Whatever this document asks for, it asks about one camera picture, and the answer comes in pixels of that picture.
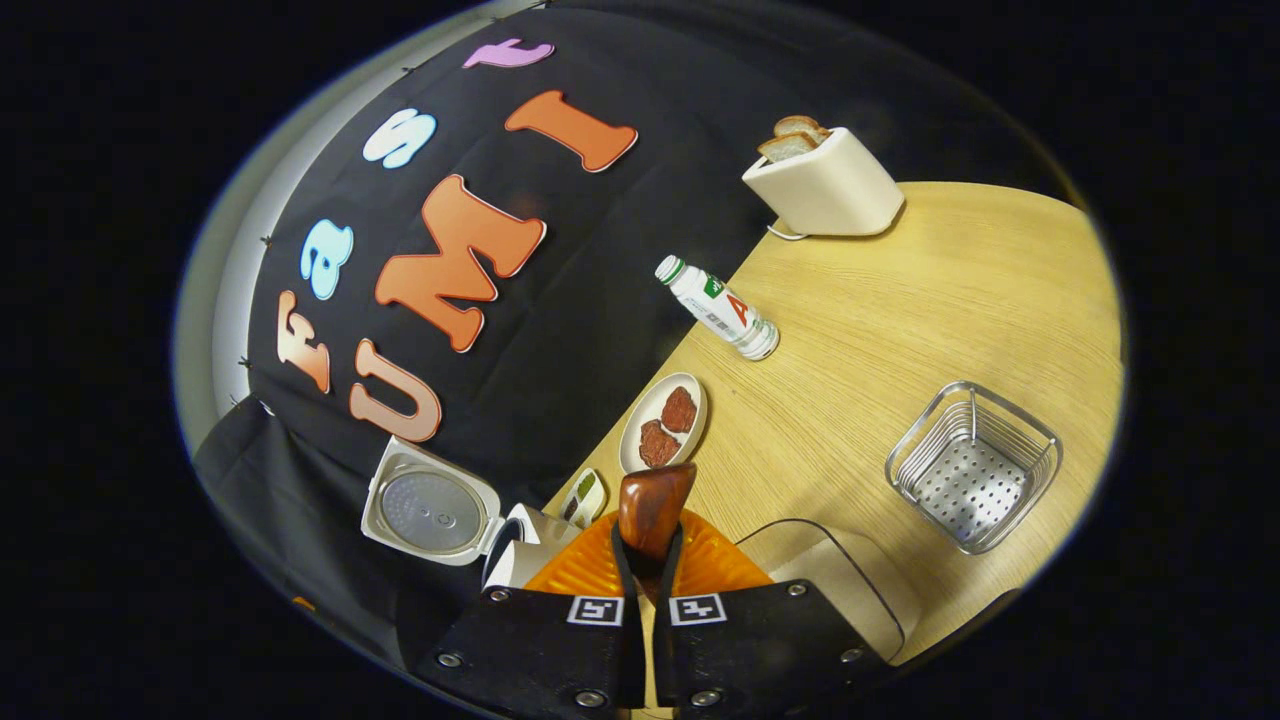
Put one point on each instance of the brown wooden spoon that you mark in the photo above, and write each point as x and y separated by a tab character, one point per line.
655	510

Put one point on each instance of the toasted bread slice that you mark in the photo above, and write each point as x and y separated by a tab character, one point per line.
800	125
788	147

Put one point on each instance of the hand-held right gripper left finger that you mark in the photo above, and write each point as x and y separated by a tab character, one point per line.
540	650

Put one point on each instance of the small white oblong dish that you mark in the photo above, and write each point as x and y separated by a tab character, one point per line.
583	497

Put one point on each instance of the white rice cooker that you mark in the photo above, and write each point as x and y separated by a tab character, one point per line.
430	510

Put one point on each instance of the black backdrop cloth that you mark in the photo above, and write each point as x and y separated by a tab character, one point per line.
600	300

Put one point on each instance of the white oval plate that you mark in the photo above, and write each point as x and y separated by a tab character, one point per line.
648	405

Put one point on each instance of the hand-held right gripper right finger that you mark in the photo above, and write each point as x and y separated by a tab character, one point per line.
760	645

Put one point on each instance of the cream toaster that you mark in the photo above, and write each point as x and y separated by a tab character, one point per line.
830	190

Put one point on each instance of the white bottle green cap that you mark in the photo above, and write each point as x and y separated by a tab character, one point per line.
725	310

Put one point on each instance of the red meat piece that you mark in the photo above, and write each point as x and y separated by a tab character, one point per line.
657	445
680	410

